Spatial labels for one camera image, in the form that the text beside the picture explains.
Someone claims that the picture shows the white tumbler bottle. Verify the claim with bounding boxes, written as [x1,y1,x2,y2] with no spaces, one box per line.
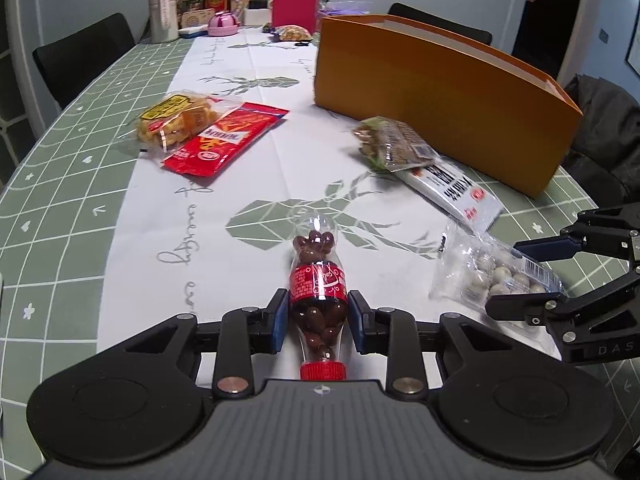
[146,0,180,44]

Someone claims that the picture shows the white long snack packet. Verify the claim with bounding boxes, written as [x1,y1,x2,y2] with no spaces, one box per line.
[395,160,506,233]

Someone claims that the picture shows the bottle-shaped chocolate candy container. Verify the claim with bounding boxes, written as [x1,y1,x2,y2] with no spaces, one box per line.
[287,212,349,381]

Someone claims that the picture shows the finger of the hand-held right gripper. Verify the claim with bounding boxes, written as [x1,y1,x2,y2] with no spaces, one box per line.
[512,205,640,263]
[484,270,640,342]

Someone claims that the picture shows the pink square box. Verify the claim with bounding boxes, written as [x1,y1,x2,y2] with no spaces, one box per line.
[271,0,321,36]

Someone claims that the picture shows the small wooden slotted box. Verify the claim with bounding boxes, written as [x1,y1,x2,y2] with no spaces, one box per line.
[181,8,217,29]

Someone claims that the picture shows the small clear bag of nuts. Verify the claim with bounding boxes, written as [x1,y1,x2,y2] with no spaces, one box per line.
[274,25,312,44]

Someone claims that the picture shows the dark jacket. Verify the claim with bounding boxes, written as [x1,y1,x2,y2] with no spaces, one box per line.
[562,74,640,207]

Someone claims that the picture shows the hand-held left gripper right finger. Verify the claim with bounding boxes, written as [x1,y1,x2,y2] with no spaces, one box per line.
[347,290,535,402]

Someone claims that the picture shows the red snack packet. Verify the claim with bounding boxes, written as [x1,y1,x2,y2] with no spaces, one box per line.
[161,101,291,178]

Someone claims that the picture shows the white printed table runner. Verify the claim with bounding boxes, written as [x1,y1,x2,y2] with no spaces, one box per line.
[95,27,501,391]

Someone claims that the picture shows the green checked tablecloth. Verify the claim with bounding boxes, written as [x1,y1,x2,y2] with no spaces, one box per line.
[0,35,640,461]

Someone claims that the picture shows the clear packet of white balls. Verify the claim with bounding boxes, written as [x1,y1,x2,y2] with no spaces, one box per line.
[429,220,568,311]

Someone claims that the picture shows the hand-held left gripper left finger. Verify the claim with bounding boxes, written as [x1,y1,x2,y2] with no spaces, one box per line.
[107,287,292,402]

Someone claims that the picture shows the pink round mini fan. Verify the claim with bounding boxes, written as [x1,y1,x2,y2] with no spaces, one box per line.
[206,10,242,37]

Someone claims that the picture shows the purple tissue pack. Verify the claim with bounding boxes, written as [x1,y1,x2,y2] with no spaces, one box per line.
[320,0,373,18]

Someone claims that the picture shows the white wall frame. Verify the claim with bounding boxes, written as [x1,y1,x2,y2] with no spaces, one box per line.
[625,10,640,76]

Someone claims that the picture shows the yellow waffle packet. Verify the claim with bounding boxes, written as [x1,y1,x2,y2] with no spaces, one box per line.
[136,90,246,156]

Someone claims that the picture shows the small white box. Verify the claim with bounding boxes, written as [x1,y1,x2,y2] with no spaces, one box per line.
[248,0,272,26]

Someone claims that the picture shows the black chair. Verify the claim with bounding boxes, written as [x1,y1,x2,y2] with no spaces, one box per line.
[32,12,137,111]
[387,2,493,46]

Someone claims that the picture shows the orange cardboard box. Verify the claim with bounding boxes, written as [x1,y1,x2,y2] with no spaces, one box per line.
[312,14,585,200]

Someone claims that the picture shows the clear nut snack packet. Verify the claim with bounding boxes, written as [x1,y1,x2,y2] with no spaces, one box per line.
[352,116,443,171]

